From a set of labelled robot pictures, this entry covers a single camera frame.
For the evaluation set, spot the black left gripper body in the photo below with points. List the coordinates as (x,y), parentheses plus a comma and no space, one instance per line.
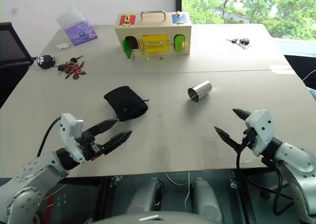
(89,146)

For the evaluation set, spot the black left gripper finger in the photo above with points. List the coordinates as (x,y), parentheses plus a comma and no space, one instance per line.
(117,140)
(102,125)

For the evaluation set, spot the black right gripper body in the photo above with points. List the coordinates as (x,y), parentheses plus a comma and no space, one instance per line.
(249,138)

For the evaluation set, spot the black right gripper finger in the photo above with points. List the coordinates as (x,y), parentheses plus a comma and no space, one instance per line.
(228,138)
(242,113)

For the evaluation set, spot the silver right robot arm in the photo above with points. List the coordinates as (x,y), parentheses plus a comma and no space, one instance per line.
(296,156)

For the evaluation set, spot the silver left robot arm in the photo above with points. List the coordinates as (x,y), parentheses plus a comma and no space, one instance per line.
(32,170)

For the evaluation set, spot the black fabric pouch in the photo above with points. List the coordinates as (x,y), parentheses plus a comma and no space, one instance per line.
(126,103)

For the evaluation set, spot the metal table clamp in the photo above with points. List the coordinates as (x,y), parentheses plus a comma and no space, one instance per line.
(116,180)
(234,179)

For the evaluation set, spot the shiny metal cup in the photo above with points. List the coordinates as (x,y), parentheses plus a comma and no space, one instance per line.
(201,89)

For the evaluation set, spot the grey rounded robot leg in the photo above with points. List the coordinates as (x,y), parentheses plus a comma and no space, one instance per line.
(145,197)
(208,199)

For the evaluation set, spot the keys with red tags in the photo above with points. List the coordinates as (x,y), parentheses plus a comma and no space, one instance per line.
(72,69)

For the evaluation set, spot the black car key bunch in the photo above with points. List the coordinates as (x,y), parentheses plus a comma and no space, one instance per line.
(240,42)

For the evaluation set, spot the grey robot torso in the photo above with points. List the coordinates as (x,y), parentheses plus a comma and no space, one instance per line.
(158,217)

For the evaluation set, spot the small white crumpled paper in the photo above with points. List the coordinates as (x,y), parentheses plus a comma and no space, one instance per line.
(63,45)

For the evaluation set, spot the purple tissue pack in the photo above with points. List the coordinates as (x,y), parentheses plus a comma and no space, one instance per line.
(80,32)

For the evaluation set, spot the black mesh office chair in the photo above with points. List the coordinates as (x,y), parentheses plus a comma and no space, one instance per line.
(11,51)

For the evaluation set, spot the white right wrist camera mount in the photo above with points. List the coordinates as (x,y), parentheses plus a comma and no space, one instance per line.
(261,127)

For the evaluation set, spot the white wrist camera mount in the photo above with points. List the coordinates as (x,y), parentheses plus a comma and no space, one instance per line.
(261,127)
(67,125)

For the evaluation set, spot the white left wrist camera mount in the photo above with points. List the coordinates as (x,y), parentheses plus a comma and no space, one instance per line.
(67,125)

